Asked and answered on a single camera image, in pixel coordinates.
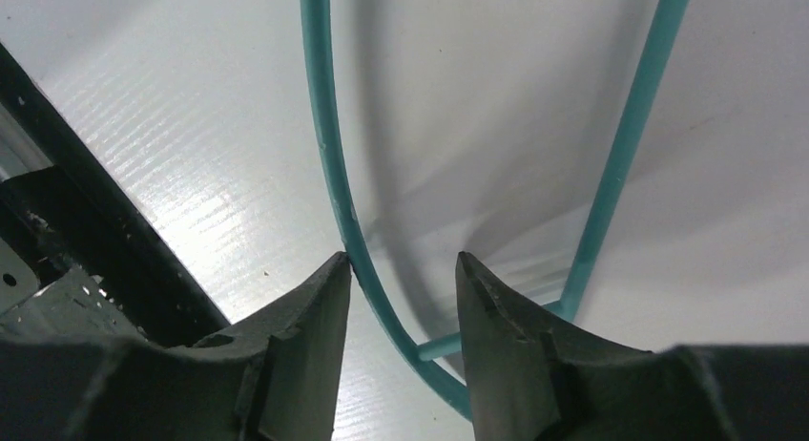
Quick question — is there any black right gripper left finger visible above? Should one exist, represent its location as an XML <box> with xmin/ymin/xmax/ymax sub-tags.
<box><xmin>1</xmin><ymin>252</ymin><xmax>351</xmax><ymax>440</ymax></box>

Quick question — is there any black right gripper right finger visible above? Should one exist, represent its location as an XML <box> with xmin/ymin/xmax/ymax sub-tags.
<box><xmin>455</xmin><ymin>252</ymin><xmax>808</xmax><ymax>440</ymax></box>

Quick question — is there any teal plastic hanger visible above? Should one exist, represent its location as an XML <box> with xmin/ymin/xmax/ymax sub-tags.
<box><xmin>300</xmin><ymin>0</ymin><xmax>690</xmax><ymax>420</ymax></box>

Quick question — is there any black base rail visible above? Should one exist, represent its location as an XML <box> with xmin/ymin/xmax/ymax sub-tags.
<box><xmin>1</xmin><ymin>50</ymin><xmax>228</xmax><ymax>347</ymax></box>

